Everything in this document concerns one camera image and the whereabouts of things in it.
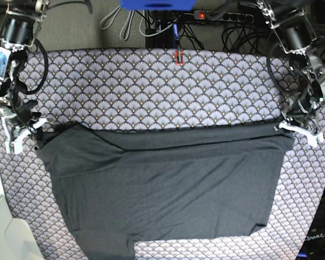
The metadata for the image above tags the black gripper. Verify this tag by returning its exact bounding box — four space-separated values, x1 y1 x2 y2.
278 100 323 147
0 100 48 154

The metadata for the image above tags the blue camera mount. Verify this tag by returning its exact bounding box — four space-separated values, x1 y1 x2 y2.
120 0 196 11

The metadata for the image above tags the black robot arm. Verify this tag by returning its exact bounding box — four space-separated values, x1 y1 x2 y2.
0 1 50 154
256 1 325 147

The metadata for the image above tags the white plastic bin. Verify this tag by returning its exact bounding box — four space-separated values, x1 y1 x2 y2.
0 196 44 259

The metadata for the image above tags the fan-patterned table cloth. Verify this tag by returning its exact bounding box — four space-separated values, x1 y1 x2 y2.
0 49 325 259

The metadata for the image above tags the dark grey T-shirt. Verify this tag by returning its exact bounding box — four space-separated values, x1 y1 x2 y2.
37 123 294 259

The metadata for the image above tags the grey looped cable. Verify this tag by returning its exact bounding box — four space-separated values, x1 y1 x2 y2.
99 5 136 41

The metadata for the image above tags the red and black clamp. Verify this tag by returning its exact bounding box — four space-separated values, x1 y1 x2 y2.
174 49 184 66

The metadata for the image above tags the black power strip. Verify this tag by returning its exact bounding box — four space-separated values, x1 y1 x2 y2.
192 10 254 24

